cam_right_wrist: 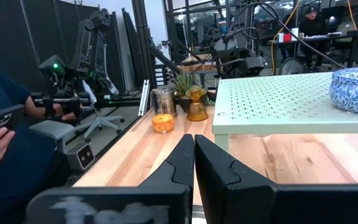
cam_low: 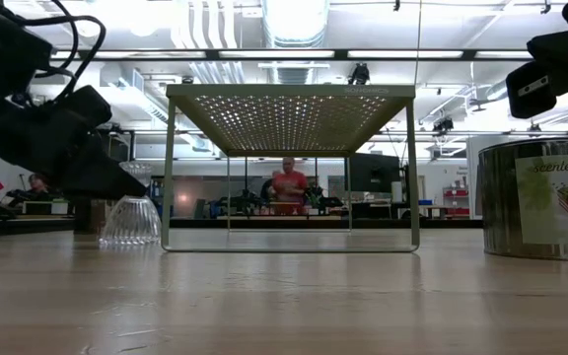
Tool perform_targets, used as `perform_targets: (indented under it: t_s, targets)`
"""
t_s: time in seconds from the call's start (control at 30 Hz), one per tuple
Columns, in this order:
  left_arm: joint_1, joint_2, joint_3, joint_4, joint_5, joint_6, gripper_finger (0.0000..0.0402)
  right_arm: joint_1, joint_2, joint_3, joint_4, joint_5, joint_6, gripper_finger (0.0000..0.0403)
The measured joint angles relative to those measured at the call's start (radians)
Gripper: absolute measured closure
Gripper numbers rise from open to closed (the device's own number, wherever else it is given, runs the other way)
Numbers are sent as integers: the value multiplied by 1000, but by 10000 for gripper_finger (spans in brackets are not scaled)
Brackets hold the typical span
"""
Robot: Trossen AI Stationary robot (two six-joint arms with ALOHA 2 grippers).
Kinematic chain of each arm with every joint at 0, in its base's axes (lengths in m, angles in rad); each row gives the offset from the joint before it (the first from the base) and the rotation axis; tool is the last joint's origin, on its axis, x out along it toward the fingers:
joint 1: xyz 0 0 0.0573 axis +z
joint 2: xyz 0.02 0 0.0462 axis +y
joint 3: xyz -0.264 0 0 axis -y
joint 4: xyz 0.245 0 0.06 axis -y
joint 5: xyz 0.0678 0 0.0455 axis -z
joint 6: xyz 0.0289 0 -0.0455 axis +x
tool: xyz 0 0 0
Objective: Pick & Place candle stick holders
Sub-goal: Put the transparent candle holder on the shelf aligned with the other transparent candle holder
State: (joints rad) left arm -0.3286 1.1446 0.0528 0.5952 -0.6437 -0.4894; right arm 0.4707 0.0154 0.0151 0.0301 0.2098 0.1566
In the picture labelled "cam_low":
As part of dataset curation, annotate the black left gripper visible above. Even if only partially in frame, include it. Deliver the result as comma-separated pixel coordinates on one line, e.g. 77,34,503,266
0,85,149,200

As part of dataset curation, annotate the clear glass candlestick holder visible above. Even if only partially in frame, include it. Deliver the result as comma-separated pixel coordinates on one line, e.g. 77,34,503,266
99,160,163,249

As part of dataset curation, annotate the silver candle tin cake label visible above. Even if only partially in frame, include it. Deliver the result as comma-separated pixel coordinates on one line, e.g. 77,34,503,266
477,137,568,262

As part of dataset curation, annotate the person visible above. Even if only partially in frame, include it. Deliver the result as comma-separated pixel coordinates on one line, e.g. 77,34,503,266
269,156,311,216
6,172,52,209

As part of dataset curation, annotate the red storage rack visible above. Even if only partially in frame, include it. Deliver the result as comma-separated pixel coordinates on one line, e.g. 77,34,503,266
442,185,472,219

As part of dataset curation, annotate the green perforated metal shelf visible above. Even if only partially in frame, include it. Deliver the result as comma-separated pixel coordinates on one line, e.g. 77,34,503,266
161,83,421,253

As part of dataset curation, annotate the black computer monitor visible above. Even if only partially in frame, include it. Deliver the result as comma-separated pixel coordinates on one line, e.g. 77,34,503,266
348,152,404,195

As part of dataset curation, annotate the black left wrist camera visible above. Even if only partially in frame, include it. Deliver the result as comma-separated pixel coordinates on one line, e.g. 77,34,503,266
0,5,54,98

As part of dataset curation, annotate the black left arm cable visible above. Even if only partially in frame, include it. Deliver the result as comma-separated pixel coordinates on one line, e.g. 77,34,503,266
0,0,108,107

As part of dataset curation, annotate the black ceiling camera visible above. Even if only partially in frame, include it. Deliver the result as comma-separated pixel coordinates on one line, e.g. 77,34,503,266
347,62,372,87

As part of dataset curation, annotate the black aluminium rig frame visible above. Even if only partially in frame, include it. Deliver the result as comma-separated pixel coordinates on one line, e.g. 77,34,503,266
0,216,485,239

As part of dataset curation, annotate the silver ventilation duct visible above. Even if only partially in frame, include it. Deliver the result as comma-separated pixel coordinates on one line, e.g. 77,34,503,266
262,0,331,48

